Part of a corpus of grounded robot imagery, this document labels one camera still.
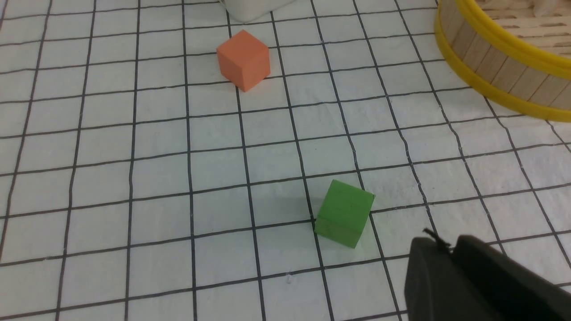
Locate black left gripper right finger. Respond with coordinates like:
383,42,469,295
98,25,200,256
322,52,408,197
451,235,570,321

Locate orange foam cube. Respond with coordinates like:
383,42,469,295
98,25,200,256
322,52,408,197
216,30,271,92

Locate bamboo steamer tray yellow rim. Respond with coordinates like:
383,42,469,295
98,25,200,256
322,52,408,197
434,0,571,123

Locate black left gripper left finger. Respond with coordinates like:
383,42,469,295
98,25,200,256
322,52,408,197
404,228,496,321

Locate green foam cube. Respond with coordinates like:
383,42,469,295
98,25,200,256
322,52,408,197
314,180,375,248

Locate white black-grid tablecloth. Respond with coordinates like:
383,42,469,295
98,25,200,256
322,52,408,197
0,0,570,321

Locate green-lidded white plastic box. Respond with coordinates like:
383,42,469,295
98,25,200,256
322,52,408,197
219,0,294,22

